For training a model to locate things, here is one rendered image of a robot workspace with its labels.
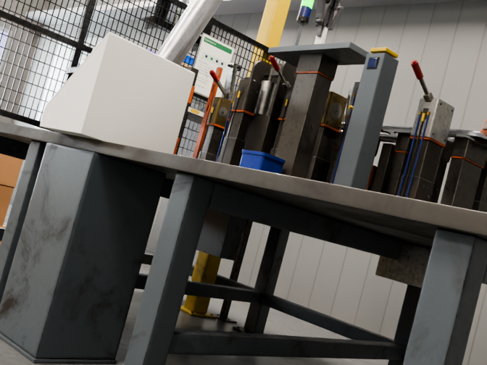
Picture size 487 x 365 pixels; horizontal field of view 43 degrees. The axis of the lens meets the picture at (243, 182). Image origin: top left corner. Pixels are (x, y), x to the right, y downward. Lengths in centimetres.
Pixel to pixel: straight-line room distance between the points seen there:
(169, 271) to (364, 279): 279
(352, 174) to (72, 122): 86
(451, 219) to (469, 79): 319
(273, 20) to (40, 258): 210
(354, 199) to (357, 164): 51
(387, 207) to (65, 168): 116
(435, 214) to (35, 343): 130
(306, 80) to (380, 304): 249
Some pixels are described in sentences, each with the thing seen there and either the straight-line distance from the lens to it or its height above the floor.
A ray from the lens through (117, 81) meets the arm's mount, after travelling 197.
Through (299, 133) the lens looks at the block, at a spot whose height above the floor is 88.
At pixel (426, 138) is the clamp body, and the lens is 186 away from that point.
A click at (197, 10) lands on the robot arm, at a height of 131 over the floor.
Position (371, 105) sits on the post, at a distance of 180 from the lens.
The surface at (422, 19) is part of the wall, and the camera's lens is 466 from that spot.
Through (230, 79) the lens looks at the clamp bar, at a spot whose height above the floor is 114.
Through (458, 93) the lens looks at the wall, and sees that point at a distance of 431.
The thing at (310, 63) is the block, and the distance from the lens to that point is 202.
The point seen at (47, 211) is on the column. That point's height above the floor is 44.
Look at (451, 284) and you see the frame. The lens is 119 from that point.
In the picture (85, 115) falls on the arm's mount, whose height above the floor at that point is 76.
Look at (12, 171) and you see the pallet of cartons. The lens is 431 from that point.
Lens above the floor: 58
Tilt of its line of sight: 3 degrees up
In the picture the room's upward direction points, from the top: 15 degrees clockwise
